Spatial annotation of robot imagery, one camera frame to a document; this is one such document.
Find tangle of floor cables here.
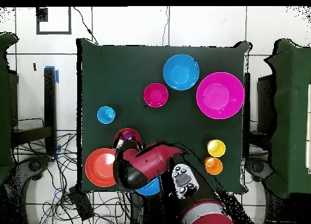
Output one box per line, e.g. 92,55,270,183
14,131,132,224

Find yellow cup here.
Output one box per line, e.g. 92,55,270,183
207,139,227,158

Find black floor box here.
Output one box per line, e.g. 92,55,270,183
69,187,94,221

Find black pedestal leg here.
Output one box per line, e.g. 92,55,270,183
14,155,52,186
245,158,275,183

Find medium blue bowl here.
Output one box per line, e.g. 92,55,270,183
134,176,162,197

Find orange cup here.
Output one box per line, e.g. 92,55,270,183
204,156,224,176

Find thin black floor cable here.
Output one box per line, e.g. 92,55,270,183
72,6,99,45

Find black post with blue tape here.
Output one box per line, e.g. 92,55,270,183
43,66,60,157

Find neighbouring green cloth table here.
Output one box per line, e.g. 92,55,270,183
0,32,19,183
264,38,311,198

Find large blue bowl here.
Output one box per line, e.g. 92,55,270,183
163,53,200,92

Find dark green table cloth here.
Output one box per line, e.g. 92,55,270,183
76,38,252,194

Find large orange-red bowl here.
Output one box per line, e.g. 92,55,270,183
84,148,118,188

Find dark square floor frame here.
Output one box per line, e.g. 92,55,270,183
36,6,72,35

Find small orange-red bowl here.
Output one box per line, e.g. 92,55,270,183
112,127,144,149

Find blue cup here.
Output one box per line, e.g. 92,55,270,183
97,106,117,124

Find small magenta bowl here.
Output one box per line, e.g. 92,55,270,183
143,83,169,108

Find large pink bowl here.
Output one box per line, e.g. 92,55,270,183
196,72,245,120

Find purple cup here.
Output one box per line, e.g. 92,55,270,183
121,131,137,141

